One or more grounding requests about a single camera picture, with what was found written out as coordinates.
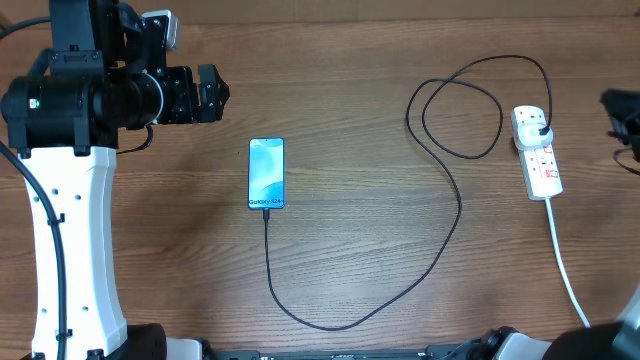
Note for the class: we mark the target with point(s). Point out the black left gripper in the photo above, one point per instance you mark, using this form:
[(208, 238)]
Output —
[(187, 108)]

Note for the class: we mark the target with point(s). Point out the blue Galaxy smartphone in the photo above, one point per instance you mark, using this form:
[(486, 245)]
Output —
[(266, 173)]

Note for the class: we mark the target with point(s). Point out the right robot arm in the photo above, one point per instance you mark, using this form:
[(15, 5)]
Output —
[(618, 340)]

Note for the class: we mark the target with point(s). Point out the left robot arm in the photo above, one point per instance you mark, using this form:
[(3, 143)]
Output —
[(105, 70)]

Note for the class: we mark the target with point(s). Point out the white charger plug adapter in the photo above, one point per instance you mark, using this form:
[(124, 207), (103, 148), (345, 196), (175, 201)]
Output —
[(529, 137)]

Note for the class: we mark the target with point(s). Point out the white power strip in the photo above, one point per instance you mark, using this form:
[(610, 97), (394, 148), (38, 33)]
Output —
[(539, 166)]

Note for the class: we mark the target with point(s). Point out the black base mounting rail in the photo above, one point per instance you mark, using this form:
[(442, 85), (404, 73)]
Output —
[(340, 355)]

